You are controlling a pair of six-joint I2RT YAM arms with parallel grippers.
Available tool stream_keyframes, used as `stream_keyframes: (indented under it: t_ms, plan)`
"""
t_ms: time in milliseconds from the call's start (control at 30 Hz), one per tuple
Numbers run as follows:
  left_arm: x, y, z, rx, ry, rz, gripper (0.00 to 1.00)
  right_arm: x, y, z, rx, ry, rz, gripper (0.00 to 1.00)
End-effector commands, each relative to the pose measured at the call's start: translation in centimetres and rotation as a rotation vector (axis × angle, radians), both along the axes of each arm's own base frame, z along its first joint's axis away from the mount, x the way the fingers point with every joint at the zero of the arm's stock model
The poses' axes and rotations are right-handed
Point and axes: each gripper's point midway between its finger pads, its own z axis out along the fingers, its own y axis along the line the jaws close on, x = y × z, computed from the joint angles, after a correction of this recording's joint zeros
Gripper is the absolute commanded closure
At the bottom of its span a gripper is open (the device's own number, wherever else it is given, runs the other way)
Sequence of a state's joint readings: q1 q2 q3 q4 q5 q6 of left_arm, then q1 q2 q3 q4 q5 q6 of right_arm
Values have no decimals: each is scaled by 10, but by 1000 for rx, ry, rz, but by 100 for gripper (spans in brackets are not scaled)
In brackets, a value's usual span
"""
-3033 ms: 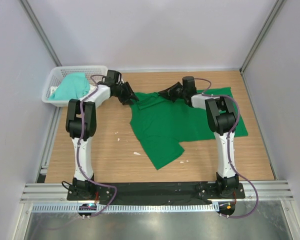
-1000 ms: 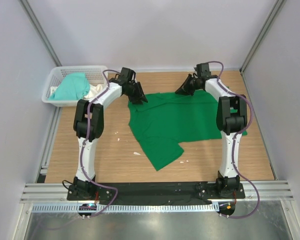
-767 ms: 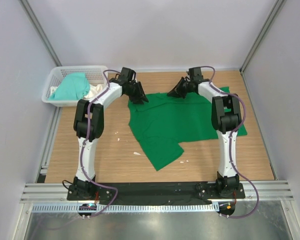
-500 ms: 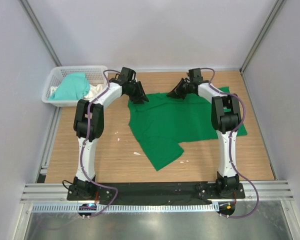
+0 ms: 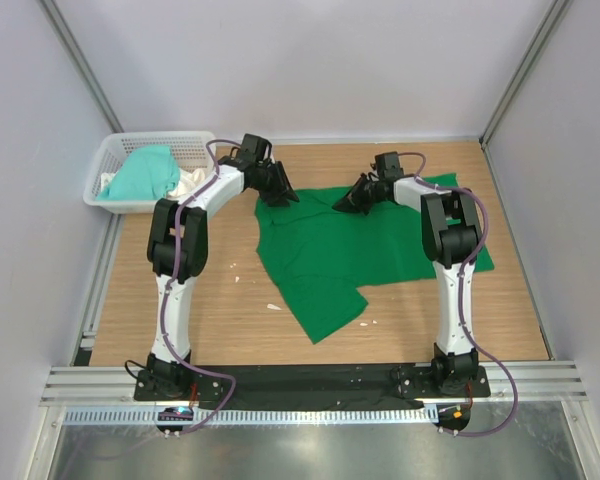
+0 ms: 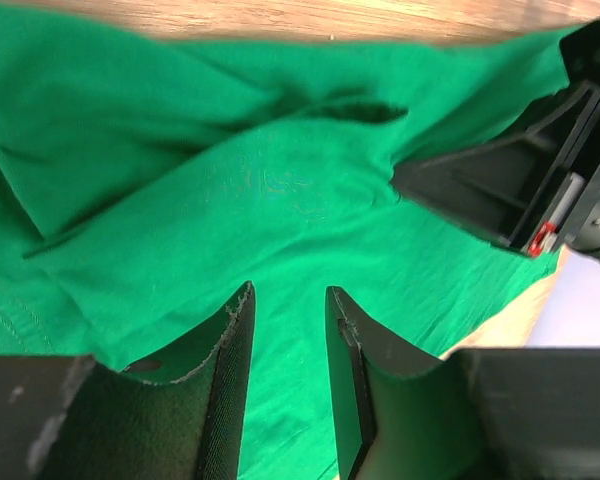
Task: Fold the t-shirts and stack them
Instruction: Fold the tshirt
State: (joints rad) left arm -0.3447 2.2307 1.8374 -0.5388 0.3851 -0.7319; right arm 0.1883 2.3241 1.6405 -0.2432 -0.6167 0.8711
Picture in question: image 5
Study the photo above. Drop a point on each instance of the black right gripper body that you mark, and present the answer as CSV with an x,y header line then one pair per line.
x,y
375,191

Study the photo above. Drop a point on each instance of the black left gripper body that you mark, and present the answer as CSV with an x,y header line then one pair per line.
x,y
267,182

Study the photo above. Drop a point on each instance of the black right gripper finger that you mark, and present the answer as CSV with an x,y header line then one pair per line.
x,y
363,202
363,184

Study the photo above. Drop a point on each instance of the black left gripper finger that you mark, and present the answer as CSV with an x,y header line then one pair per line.
x,y
282,181
279,198

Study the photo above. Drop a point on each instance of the green t shirt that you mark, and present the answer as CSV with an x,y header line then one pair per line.
x,y
319,258

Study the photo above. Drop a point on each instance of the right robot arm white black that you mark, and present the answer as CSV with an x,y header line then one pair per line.
x,y
452,238

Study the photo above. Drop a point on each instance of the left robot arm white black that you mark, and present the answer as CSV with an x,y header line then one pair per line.
x,y
178,250

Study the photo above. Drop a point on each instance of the white plastic basket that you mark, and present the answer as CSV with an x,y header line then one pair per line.
x,y
191,149

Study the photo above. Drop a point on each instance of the white t shirt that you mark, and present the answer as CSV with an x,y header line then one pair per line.
x,y
135,186

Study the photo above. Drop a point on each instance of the teal t shirt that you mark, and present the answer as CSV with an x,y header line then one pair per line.
x,y
147,174

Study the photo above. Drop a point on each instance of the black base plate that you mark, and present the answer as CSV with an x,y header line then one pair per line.
x,y
305,388

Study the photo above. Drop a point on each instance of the white slotted cable duct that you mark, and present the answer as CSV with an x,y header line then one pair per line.
x,y
180,416

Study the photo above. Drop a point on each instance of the aluminium frame rail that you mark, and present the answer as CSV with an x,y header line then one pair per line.
x,y
525,380

